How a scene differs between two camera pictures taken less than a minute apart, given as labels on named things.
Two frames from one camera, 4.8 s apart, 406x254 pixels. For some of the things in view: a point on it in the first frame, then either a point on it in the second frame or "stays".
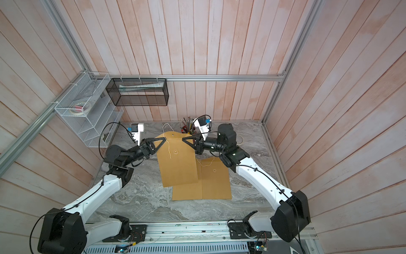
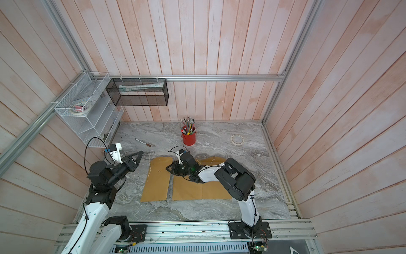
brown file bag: [215, 179] stays
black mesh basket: [139, 91] stays
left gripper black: [147, 147] -> [130, 164]
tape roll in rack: [80, 108] stays
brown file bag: [188, 191] stays
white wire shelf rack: [89, 109] stays
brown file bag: [178, 159] -> [157, 181]
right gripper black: [200, 146] -> [175, 165]
